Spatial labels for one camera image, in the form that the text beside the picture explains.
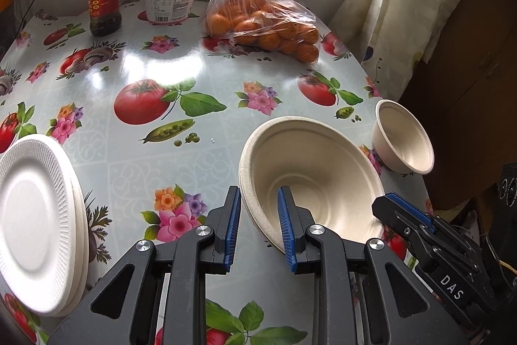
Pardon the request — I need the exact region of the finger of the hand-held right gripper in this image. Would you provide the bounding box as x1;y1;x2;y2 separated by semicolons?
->
372;196;425;249
384;192;437;228

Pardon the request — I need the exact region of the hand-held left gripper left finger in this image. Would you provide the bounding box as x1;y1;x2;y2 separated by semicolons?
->
47;186;242;345

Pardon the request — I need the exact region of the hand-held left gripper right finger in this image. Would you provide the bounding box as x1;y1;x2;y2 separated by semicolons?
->
277;186;469;345

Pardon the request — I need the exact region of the large beige paper bowl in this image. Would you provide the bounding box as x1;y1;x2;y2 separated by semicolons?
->
238;116;386;254

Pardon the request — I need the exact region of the small white paper plate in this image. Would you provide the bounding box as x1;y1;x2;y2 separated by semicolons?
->
0;139;77;315

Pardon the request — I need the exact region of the small beige paper bowl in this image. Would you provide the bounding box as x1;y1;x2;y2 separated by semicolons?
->
372;99;435;174

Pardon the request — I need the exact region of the dark device with round rings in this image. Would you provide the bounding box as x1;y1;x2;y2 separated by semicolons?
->
489;163;517;208

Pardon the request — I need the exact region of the brown wooden cabinet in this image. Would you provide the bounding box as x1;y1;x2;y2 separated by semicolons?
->
398;0;517;168

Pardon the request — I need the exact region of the fruit and flower print tablecloth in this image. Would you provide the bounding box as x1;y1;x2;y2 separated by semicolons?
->
0;0;433;345

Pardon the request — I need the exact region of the cream patterned curtain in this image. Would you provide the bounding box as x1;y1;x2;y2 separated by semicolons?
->
329;0;483;103

